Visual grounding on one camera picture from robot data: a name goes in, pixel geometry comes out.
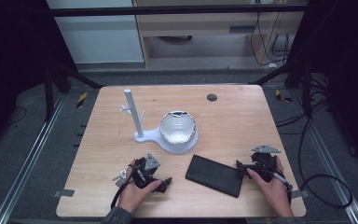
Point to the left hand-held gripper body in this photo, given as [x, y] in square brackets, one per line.
[146, 174]

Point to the white cabinet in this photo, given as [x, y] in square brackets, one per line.
[99, 37]

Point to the person's left hand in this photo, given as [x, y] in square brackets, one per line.
[133, 194]

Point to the white bowl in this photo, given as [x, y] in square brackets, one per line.
[177, 130]

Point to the white hook stand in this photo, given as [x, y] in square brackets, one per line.
[132, 107]

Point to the yellow black floor tape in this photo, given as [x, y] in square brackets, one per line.
[81, 100]
[282, 96]

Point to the black wallet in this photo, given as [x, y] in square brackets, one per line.
[214, 175]

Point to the metal floor rail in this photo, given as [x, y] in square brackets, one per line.
[329, 155]
[28, 158]

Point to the grey table grommet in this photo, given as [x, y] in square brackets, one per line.
[212, 97]

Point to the grey tape strip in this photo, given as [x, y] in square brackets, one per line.
[64, 193]
[300, 194]

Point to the person's right hand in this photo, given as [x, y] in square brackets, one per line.
[275, 194]

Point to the wooden desk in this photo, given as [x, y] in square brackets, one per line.
[199, 25]

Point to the black metal stand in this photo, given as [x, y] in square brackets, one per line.
[48, 93]
[306, 90]

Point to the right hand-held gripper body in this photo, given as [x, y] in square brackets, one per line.
[264, 165]

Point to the black horizontal bar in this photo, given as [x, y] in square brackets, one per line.
[167, 10]

